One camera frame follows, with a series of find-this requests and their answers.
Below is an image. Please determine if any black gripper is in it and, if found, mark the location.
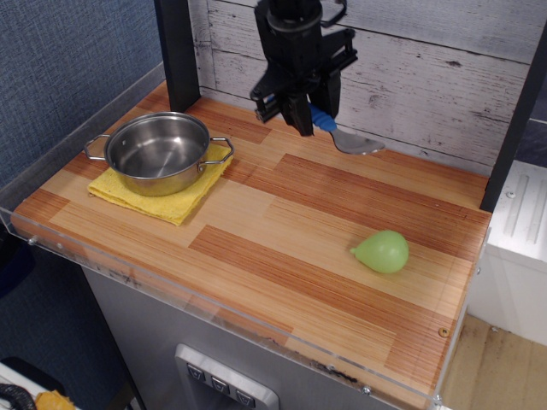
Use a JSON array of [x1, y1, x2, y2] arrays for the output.
[[250, 3, 357, 136]]

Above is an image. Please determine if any blue handled metal spoon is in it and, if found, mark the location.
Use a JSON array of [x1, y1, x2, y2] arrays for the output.
[[309, 103, 385, 155]]

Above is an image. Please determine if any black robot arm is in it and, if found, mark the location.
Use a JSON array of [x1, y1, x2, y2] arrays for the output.
[[250, 1, 357, 137]]

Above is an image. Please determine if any stainless steel pot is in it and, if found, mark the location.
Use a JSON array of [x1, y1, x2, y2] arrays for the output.
[[84, 112, 235, 196]]

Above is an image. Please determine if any green toy pear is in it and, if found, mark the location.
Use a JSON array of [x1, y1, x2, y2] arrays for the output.
[[350, 231, 409, 274]]

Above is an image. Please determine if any yellow folded cloth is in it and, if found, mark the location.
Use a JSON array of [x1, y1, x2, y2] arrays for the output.
[[87, 155, 233, 226]]

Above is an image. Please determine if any white aluminium ledge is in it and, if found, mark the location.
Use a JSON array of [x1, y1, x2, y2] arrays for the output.
[[468, 161, 546, 345]]

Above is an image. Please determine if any silver control panel with buttons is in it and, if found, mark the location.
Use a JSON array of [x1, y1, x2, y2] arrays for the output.
[[174, 343, 280, 409]]

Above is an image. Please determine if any clear acrylic table guard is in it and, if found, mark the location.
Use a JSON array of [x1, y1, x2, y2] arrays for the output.
[[0, 61, 492, 410]]

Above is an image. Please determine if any yellow object bottom corner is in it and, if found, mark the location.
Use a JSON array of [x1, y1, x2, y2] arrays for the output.
[[35, 390, 76, 410]]

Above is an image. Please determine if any black vertical post right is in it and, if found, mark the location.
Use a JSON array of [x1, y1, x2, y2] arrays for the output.
[[480, 26, 546, 213]]

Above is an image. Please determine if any black cable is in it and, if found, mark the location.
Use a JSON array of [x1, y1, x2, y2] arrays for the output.
[[0, 383, 39, 410]]

